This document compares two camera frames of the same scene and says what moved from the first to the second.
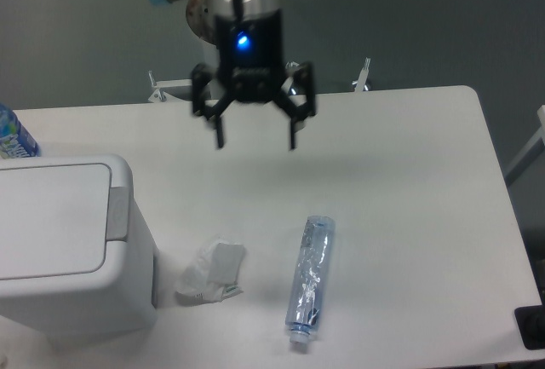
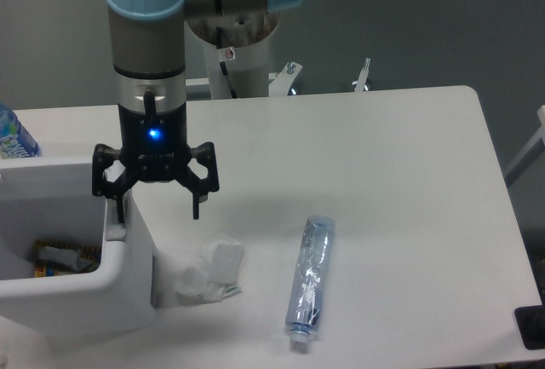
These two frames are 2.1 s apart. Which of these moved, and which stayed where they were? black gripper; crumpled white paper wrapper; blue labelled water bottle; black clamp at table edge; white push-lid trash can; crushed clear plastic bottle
Moved: black gripper; white push-lid trash can
Stayed: crushed clear plastic bottle; crumpled white paper wrapper; blue labelled water bottle; black clamp at table edge
